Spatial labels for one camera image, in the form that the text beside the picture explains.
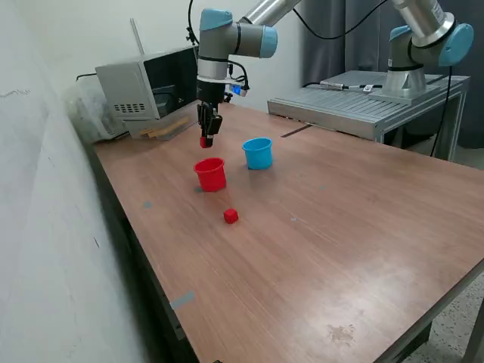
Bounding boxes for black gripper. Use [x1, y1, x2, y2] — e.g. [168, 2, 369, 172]
[195, 77, 227, 147]

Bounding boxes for aluminium robot base table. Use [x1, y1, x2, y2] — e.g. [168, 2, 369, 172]
[266, 70, 472, 162]

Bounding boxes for clear acrylic stand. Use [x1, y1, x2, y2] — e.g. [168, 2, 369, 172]
[123, 96, 209, 141]

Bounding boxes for light wooden stick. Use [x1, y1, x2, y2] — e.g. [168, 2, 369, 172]
[140, 118, 190, 139]

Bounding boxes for red plastic cup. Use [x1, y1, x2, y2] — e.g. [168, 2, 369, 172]
[193, 157, 228, 193]

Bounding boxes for blue plastic cup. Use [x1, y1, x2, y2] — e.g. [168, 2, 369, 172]
[240, 136, 273, 170]

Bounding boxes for silver microwave oven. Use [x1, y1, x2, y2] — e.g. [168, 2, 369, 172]
[94, 44, 213, 122]

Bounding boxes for thin white rod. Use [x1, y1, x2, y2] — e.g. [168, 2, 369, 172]
[129, 17, 147, 61]

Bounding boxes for clear plastic bag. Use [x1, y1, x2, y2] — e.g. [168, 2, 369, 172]
[62, 81, 132, 144]

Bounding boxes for grey curtain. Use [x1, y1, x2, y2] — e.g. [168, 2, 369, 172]
[300, 0, 484, 149]

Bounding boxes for long grey tape strip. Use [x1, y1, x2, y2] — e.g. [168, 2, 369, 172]
[169, 290, 197, 312]

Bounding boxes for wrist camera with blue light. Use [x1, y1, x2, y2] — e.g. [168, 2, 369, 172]
[225, 81, 250, 98]

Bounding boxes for silver cable connector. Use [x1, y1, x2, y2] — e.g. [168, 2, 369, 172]
[319, 79, 351, 91]

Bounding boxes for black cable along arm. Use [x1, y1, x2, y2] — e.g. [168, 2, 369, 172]
[188, 0, 391, 45]

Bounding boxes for hanging black cable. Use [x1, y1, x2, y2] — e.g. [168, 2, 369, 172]
[430, 66, 453, 157]

